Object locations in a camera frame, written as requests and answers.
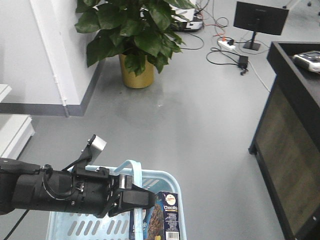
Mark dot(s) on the green potted plant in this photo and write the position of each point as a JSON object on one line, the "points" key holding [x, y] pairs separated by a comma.
{"points": [[141, 30]]}

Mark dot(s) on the black power brick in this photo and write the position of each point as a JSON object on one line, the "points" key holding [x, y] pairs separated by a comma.
{"points": [[243, 61]]}

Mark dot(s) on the white power strip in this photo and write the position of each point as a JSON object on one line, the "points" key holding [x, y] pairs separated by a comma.
{"points": [[225, 45]]}

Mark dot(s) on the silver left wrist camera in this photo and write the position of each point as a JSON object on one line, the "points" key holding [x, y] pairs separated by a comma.
{"points": [[95, 145]]}

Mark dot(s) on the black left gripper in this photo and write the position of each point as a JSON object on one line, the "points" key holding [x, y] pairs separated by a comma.
{"points": [[111, 196]]}

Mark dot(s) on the black computer monitor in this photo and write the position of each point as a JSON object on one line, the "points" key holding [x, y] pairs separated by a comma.
{"points": [[259, 19]]}

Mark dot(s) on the dark blue cookie box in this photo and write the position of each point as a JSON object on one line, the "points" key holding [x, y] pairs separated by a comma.
{"points": [[161, 222]]}

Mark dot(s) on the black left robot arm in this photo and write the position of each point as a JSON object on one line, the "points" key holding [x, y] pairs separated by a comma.
{"points": [[33, 187]]}

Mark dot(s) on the light blue plastic basket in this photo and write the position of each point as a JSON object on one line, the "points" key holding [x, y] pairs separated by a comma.
{"points": [[76, 226]]}

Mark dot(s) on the wooden black-framed display stand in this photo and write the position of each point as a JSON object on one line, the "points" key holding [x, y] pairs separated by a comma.
{"points": [[286, 142]]}

